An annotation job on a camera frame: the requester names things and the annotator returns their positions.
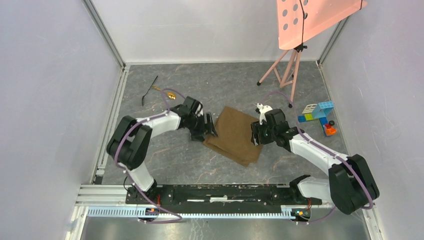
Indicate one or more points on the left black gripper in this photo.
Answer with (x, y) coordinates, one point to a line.
(198, 136)

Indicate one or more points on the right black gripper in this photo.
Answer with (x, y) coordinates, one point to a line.
(256, 128)

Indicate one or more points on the brown cloth napkin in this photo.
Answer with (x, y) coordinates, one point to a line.
(234, 132)

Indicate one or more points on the gold spoon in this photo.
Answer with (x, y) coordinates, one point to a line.
(169, 94)

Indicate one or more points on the black fork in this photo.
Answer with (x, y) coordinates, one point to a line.
(150, 87)

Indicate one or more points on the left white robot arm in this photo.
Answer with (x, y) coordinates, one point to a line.
(130, 141)

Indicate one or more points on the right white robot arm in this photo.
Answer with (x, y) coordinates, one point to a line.
(349, 185)

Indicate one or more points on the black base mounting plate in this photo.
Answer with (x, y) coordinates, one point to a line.
(228, 198)

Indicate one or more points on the colourful toy block structure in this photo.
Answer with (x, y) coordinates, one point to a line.
(320, 112)

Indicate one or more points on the pink music stand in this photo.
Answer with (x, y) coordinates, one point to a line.
(299, 21)

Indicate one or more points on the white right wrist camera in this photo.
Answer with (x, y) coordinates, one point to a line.
(262, 110)

